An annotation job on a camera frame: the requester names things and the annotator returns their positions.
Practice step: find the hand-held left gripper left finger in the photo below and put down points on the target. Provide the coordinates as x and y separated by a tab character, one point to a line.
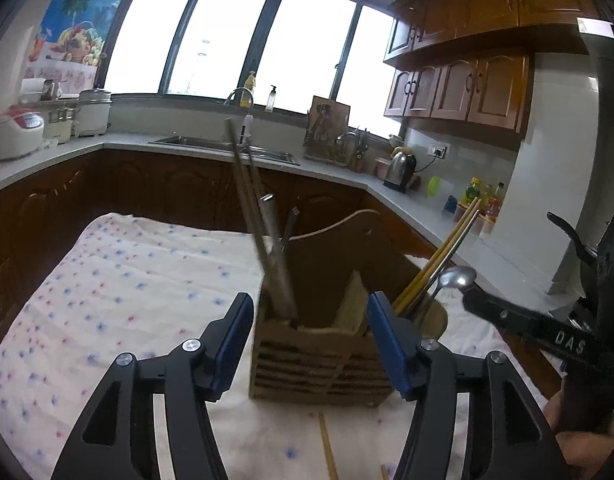
232	345

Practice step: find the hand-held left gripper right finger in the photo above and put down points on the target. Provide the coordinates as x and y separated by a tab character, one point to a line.
387	345

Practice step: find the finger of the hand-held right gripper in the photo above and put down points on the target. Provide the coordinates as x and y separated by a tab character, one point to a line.
537	332

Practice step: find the wooden utensil holder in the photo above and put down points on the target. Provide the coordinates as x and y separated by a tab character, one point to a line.
312	360

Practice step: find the metal spoon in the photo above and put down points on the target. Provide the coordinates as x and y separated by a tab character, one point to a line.
459	277

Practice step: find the brown wooden chopstick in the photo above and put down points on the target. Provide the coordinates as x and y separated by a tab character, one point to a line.
455	252

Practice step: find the metal fork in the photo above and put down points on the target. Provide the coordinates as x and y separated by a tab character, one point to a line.
291	225

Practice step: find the grey metal chopstick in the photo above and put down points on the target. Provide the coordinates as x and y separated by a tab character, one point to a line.
258	185
242	180

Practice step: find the person's right hand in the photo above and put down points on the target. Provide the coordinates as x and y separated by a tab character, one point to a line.
582	447

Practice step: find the white floral tablecloth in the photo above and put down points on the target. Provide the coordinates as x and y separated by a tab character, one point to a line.
137	285

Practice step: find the red condiment bottle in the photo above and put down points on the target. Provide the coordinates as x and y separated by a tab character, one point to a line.
494	210

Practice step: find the dark-capped condiment bottle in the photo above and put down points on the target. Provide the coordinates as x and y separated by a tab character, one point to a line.
499	191

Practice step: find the green condiment bottle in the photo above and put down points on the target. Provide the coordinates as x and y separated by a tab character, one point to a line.
472	192

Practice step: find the blue small container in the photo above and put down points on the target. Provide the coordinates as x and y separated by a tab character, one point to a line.
450	204

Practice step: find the green cup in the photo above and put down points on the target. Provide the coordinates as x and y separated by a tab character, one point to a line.
434	186

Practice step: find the steel electric kettle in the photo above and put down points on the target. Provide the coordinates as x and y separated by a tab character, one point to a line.
401	172

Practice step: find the pink container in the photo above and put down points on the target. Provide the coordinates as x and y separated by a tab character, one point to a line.
381	169

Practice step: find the knife rack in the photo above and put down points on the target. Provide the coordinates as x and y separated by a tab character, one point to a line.
359	152

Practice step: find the steel kitchen sink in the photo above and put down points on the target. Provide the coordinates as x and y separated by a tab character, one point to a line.
187	141

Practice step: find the printed picture board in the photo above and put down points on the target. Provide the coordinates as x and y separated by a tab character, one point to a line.
327	120

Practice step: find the clear pump bottle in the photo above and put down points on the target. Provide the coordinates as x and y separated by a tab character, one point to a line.
270	102

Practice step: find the brown upper kitchen cabinets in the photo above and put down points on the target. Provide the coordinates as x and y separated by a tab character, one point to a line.
487	90

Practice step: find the yellow dish soap bottle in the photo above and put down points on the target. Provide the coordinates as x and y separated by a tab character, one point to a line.
250	92

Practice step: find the chrome faucet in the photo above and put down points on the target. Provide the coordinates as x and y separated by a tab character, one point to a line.
239	91

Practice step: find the grey kitchen countertop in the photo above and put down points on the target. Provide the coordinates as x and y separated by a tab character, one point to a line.
62	152

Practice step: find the white steamer pot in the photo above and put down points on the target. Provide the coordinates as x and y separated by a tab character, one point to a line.
94	112

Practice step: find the beige kitchen appliance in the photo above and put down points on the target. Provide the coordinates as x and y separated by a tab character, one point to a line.
59	127

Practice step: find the white and red rice cooker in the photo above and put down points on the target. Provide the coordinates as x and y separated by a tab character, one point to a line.
17	132

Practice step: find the kitchen window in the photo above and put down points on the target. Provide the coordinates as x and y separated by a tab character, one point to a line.
222	35

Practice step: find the metal jug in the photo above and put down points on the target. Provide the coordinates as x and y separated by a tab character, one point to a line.
49	91

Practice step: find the white wall outlet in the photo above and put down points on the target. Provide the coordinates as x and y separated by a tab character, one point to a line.
439	150

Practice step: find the fruit wall poster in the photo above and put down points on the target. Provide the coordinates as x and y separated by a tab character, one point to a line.
82	20

